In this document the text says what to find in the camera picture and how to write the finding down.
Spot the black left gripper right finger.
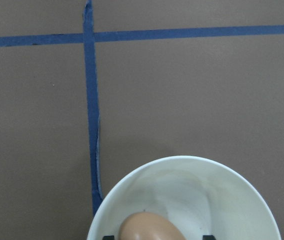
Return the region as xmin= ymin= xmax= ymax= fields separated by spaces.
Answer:
xmin=202 ymin=235 xmax=215 ymax=240

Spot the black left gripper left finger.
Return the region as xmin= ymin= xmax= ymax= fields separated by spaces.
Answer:
xmin=102 ymin=235 xmax=115 ymax=240

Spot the brown egg from bowl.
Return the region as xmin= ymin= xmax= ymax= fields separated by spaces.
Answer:
xmin=118 ymin=212 xmax=186 ymax=240

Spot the white ceramic bowl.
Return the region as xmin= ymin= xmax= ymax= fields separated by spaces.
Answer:
xmin=87 ymin=156 xmax=281 ymax=240

